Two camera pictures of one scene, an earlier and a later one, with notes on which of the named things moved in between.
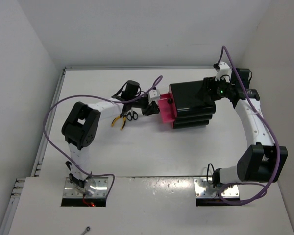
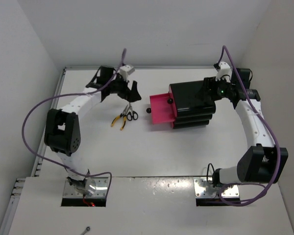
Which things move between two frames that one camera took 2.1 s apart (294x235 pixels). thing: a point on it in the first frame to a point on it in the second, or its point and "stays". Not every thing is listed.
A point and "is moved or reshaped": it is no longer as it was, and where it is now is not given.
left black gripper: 149,108 to 129,95
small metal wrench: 88,228 stays
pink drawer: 167,110 is moved or reshaped
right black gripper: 209,83 stays
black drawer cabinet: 194,107 stays
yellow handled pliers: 121,115 stays
